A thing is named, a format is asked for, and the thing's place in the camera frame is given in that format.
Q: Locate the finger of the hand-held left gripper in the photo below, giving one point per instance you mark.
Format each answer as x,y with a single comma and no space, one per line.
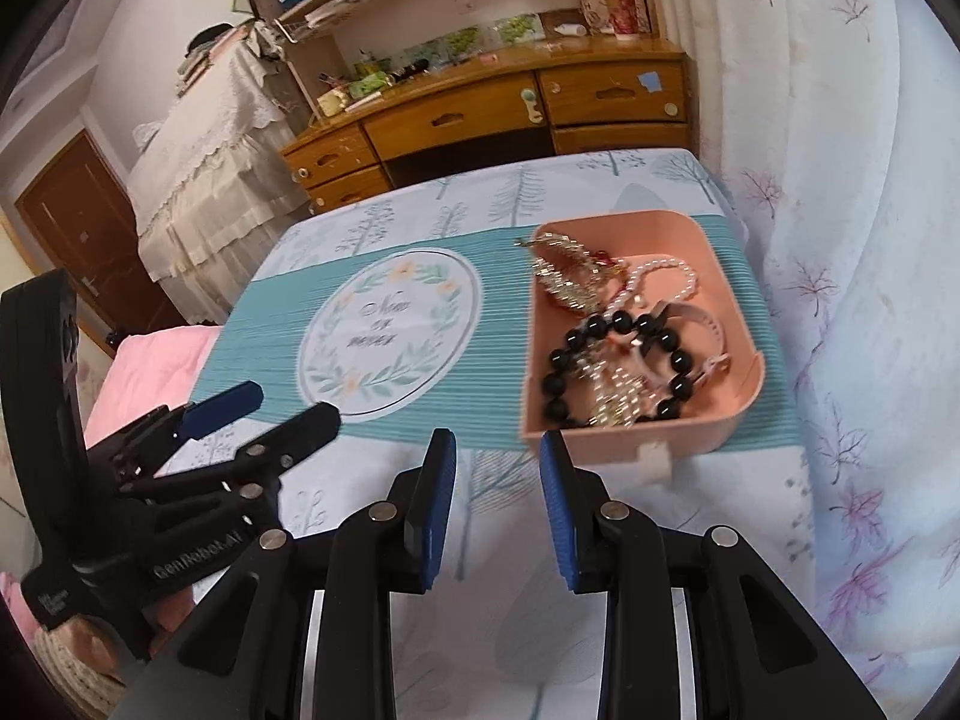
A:
300,427
221,401

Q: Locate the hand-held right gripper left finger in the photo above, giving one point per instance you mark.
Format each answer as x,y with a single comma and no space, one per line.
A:
439,510

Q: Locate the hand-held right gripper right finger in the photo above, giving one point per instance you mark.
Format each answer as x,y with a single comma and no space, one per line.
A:
555,510

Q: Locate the pink plastic tray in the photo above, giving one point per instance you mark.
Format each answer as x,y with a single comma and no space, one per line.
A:
675,435

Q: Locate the pink blanket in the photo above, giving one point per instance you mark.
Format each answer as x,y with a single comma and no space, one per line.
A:
150,382

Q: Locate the teal striped placemat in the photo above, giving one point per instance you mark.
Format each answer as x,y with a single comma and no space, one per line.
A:
262,330

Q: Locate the woven straw basket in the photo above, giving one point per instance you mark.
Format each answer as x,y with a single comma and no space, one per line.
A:
75,675

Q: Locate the brown wooden door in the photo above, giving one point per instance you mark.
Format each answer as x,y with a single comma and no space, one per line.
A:
82,240

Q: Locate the lace covered furniture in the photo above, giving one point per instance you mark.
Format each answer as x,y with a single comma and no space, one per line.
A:
210,172

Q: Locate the cream coloured container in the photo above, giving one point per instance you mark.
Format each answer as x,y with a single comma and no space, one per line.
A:
332,103

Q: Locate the wooden desk with hutch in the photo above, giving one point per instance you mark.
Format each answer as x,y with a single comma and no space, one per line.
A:
465,116

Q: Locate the green packet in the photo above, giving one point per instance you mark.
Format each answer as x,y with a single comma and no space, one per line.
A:
373,82

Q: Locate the teal and white hook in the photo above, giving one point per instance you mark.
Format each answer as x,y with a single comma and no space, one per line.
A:
533,106

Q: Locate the white leaf print curtain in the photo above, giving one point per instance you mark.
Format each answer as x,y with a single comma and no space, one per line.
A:
862,240

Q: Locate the green grape picture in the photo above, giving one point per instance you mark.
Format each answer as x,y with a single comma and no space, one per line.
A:
463,41
519,28

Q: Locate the blue sticker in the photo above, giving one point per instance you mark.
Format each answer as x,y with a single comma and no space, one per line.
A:
649,82

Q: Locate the small white tube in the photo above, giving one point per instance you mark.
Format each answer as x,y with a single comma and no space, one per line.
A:
570,31

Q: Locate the red patterned paper cup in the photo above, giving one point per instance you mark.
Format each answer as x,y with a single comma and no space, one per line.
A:
622,11

